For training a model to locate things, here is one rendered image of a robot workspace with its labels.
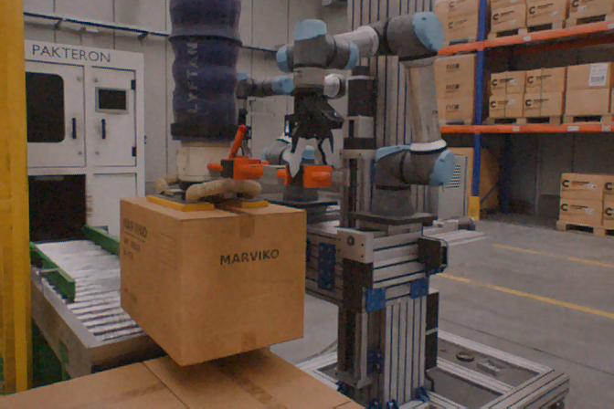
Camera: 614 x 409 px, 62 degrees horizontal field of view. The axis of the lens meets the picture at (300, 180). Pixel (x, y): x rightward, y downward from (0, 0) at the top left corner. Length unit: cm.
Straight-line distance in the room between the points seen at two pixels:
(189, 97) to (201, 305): 63
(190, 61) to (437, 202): 111
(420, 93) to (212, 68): 64
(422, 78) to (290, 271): 71
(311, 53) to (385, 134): 85
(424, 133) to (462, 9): 816
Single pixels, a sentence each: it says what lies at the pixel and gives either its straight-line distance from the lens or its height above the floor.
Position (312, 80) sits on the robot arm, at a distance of 119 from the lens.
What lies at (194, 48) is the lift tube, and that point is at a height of 156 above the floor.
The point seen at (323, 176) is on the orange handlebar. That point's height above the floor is 120.
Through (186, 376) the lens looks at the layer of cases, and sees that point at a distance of 175.
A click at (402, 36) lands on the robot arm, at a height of 159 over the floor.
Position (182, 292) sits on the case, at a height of 88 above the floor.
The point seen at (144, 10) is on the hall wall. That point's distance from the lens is 1166.
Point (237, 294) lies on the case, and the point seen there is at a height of 85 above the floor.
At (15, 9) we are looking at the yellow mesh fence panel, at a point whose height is 181.
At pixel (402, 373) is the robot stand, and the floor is 36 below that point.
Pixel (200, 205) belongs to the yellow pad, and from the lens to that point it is 155.
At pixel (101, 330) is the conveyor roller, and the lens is 220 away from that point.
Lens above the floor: 128
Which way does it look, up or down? 4 degrees down
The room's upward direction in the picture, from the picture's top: 1 degrees clockwise
